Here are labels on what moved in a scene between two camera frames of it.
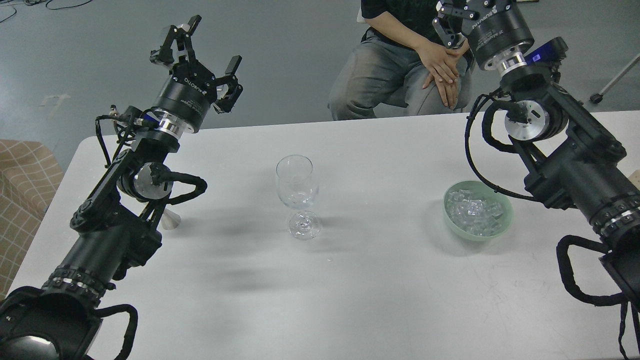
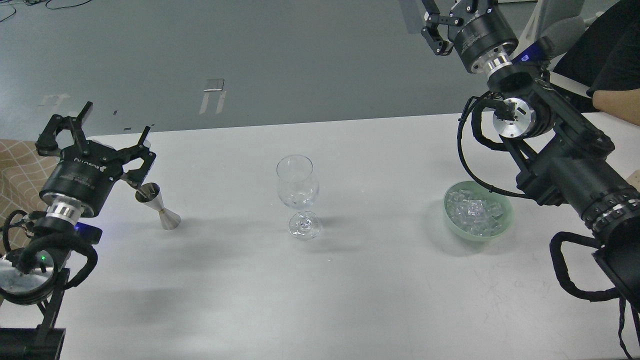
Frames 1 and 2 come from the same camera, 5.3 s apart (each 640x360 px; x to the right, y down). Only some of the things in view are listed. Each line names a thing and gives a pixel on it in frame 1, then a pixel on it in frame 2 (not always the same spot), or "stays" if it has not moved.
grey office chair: [597, 97] to [560, 24]
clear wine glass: [298, 188] stays
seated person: [401, 66] to [606, 57]
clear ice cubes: [471, 213] stays
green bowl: [475, 212] stays
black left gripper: [190, 89] to [86, 174]
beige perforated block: [634, 178] stays
